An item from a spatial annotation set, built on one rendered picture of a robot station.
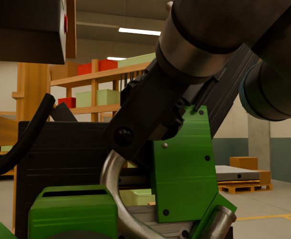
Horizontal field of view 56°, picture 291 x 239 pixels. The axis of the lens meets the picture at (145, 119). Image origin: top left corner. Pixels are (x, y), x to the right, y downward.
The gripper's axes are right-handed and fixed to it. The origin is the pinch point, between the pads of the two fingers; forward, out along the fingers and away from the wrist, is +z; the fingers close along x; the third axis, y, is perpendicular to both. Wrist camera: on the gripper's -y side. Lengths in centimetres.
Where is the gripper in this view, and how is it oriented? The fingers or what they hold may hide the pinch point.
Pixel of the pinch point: (137, 131)
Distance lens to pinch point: 46.1
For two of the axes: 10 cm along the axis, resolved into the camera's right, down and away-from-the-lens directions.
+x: -7.9, -6.2, 0.6
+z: -2.4, 4.0, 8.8
